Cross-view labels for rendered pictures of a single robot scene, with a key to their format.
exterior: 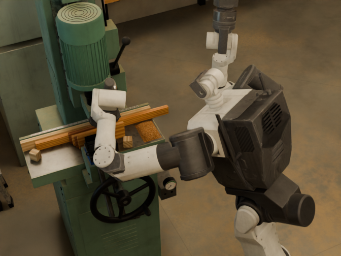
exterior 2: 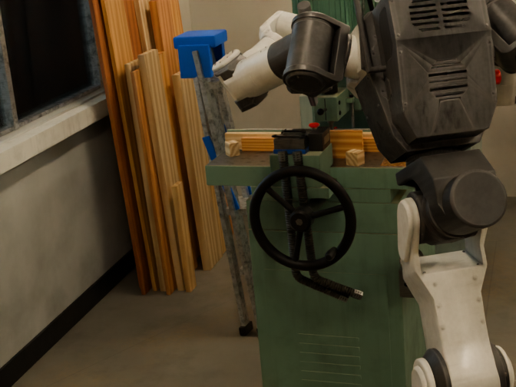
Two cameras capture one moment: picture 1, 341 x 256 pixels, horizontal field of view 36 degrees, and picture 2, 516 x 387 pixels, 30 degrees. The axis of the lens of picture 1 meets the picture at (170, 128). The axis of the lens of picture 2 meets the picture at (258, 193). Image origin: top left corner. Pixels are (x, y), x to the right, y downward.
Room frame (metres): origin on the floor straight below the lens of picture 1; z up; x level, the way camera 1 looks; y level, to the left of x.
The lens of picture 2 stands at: (-0.40, -1.31, 1.62)
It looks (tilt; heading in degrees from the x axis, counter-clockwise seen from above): 17 degrees down; 42
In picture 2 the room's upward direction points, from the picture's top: 5 degrees counter-clockwise
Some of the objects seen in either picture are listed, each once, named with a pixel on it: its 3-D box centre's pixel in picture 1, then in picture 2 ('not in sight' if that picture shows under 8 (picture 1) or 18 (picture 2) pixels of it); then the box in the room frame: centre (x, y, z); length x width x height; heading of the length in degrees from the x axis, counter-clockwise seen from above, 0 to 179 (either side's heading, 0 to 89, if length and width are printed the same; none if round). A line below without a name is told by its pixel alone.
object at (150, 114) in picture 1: (104, 127); (344, 144); (1.77, 0.30, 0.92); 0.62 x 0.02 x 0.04; 112
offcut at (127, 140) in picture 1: (127, 141); (355, 157); (1.67, 0.19, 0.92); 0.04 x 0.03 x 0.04; 90
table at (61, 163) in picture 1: (97, 154); (311, 171); (1.64, 0.32, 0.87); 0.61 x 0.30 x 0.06; 112
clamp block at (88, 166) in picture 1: (102, 159); (302, 164); (1.56, 0.29, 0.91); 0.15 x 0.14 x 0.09; 112
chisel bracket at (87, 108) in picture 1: (93, 107); (332, 106); (1.77, 0.34, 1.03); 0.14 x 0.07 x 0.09; 22
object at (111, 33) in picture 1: (107, 39); not in sight; (2.01, 0.27, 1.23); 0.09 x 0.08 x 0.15; 22
